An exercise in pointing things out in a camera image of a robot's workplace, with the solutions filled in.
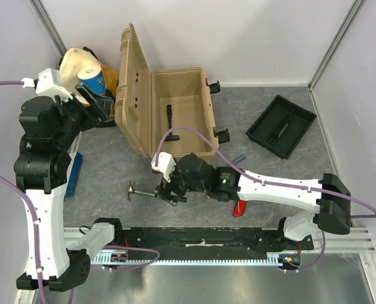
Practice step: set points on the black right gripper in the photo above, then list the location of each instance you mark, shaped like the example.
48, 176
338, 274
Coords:
169, 190

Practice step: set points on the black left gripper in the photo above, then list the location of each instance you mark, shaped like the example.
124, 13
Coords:
94, 113

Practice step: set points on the black handled claw hammer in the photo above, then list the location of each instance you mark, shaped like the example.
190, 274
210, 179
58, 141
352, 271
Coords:
131, 190

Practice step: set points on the black rubber mallet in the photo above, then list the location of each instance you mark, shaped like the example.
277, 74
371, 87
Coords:
170, 137

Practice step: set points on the tan plastic tool box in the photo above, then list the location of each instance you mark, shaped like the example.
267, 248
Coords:
141, 99

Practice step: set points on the black tool box tray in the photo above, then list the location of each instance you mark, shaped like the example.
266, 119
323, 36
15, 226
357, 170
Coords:
281, 126

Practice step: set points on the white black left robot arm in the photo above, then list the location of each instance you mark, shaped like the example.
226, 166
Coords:
51, 125

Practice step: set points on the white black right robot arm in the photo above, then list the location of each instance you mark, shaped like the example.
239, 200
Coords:
325, 203

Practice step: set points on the tan leather tool bag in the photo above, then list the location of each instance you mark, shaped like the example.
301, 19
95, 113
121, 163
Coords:
75, 59

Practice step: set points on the blue packaged tool card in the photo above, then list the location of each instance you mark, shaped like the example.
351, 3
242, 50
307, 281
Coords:
74, 175

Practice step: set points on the blue paper towel roll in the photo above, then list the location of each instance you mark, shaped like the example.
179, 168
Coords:
92, 77

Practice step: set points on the red box cutter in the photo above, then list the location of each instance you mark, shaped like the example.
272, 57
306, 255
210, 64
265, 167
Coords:
239, 208

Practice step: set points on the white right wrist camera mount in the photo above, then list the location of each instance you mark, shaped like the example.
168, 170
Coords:
163, 163

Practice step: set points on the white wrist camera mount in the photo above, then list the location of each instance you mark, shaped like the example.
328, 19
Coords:
48, 84
163, 163

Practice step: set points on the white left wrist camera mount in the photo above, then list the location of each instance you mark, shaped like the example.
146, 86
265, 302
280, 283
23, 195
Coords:
48, 84

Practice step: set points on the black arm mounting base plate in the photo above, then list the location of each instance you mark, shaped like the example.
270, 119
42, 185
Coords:
158, 238

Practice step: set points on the blue red handled screwdriver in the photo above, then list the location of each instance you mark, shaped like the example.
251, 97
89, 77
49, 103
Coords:
238, 160

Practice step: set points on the grey slotted cable duct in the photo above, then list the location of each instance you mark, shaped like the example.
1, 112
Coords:
210, 256

